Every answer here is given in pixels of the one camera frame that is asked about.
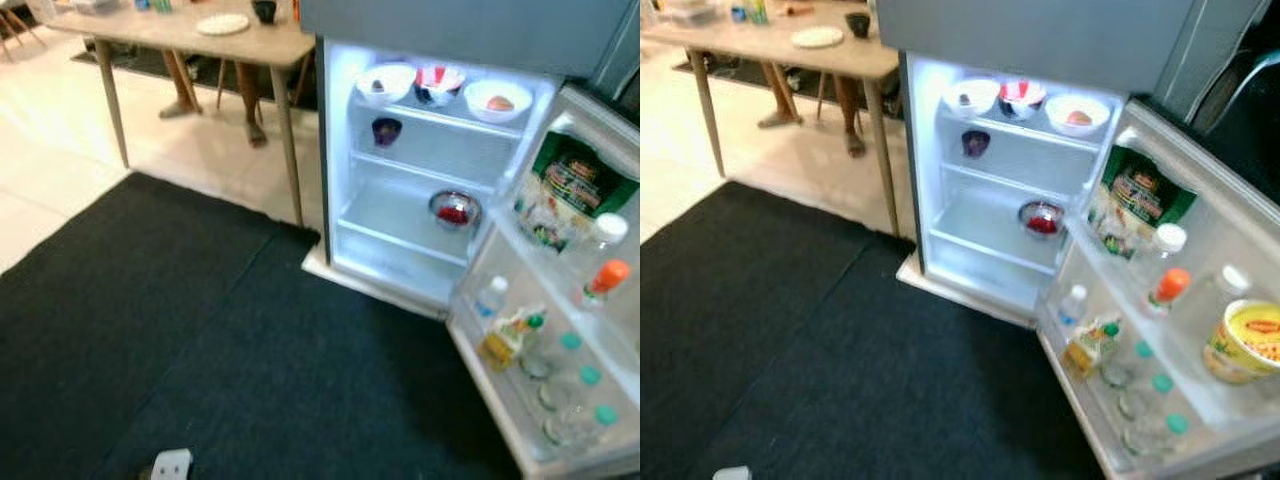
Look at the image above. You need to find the grey fridge door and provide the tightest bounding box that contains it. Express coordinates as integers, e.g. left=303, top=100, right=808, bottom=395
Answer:
left=445, top=85, right=640, bottom=479
left=1035, top=98, right=1280, bottom=480

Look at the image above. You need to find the pale fridge platform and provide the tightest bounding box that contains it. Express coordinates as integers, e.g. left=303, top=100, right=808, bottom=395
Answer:
left=302, top=245, right=451, bottom=321
left=897, top=250, right=1041, bottom=329

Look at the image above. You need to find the grey fridge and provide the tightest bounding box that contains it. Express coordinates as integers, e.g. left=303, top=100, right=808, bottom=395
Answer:
left=875, top=0, right=1280, bottom=480
left=300, top=0, right=640, bottom=479

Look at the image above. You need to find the white cap clear bottle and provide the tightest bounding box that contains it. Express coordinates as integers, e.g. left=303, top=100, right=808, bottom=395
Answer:
left=1195, top=263, right=1251, bottom=321
left=1140, top=223, right=1189, bottom=286
left=585, top=212, right=631, bottom=276

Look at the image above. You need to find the orange cap bottle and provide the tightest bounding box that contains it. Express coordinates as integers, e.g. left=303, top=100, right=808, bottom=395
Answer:
left=1145, top=267, right=1193, bottom=321
left=580, top=258, right=633, bottom=311

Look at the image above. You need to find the green snack bag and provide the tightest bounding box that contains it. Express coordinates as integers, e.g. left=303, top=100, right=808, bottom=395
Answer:
left=515, top=130, right=639, bottom=251
left=1087, top=145, right=1199, bottom=261

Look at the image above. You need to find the teal cap clear bottle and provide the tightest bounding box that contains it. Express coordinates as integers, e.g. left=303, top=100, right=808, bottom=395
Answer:
left=520, top=330, right=583, bottom=381
left=540, top=365, right=603, bottom=413
left=1120, top=412, right=1191, bottom=461
left=1100, top=340, right=1156, bottom=391
left=1115, top=372, right=1174, bottom=423
left=545, top=403, right=621, bottom=451

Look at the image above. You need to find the small blue label bottle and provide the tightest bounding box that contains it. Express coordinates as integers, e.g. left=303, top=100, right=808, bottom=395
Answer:
left=1057, top=284, right=1089, bottom=331
left=472, top=276, right=511, bottom=321

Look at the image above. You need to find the yellow bottle green cap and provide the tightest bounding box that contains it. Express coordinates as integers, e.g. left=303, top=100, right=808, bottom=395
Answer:
left=1060, top=318, right=1123, bottom=381
left=478, top=308, right=548, bottom=373

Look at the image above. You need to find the metal bowl with red food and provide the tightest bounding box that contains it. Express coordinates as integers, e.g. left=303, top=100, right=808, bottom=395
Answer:
left=429, top=190, right=483, bottom=232
left=1017, top=199, right=1067, bottom=239

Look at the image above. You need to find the black floor mat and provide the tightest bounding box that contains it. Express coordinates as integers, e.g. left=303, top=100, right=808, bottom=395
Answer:
left=640, top=180, right=1106, bottom=480
left=0, top=172, right=521, bottom=480

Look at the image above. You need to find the white bowl with orange food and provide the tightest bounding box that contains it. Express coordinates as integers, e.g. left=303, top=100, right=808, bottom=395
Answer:
left=463, top=79, right=535, bottom=124
left=1043, top=94, right=1112, bottom=138

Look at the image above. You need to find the person in blue shirt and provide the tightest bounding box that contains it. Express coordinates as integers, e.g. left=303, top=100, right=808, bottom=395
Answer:
left=160, top=50, right=271, bottom=149
left=755, top=62, right=866, bottom=159

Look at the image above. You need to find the white bowl with red food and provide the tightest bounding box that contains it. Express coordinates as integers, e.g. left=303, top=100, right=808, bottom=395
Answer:
left=998, top=80, right=1048, bottom=121
left=413, top=65, right=467, bottom=107

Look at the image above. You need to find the floral print plate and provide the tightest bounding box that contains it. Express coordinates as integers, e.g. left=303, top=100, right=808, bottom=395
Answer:
left=196, top=13, right=251, bottom=37
left=790, top=26, right=846, bottom=50

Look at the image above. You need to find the white bowl with dark food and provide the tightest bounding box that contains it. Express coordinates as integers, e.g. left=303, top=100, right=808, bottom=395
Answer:
left=943, top=77, right=1001, bottom=118
left=355, top=63, right=418, bottom=108

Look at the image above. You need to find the yellow noodle tub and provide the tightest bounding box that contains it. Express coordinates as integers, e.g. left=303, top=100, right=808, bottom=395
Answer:
left=1202, top=298, right=1280, bottom=386

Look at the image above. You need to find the wooden legged chair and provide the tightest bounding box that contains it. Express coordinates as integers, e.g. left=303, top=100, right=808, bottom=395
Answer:
left=0, top=0, right=46, bottom=61

